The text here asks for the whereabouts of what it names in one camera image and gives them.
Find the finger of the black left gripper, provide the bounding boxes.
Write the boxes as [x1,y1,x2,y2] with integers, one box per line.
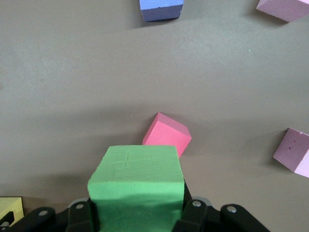
[0,211,14,228]

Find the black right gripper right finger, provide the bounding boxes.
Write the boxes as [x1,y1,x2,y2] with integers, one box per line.
[172,179,271,232]

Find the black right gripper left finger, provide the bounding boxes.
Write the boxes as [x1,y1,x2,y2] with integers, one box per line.
[4,198,101,232]

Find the yellow foam cube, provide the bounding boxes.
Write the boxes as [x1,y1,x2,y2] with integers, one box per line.
[0,196,25,226]

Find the green foam cube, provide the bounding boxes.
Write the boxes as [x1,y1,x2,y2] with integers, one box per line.
[87,145,185,232]

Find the red foam cube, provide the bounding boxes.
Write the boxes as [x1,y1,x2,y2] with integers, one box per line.
[142,112,193,159]

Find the purple foam cube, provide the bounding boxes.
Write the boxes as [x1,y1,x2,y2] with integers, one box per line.
[139,0,184,23]

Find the pink foam cube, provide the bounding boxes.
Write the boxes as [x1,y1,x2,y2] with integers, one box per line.
[256,0,309,23]
[273,128,309,179]

